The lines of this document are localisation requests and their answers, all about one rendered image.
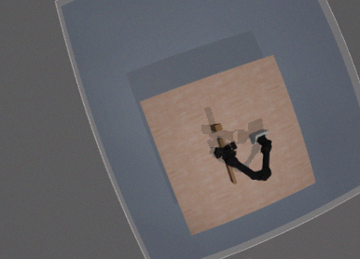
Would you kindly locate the brown wooden post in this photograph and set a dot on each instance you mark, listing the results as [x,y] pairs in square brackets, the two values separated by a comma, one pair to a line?
[216,127]

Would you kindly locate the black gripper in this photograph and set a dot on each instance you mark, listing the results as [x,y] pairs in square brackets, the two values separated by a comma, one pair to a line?
[232,145]

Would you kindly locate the brown wooden board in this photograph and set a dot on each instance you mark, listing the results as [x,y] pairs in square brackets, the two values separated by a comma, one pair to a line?
[230,171]

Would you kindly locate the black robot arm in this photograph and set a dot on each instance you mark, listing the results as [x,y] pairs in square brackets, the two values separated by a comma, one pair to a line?
[228,155]

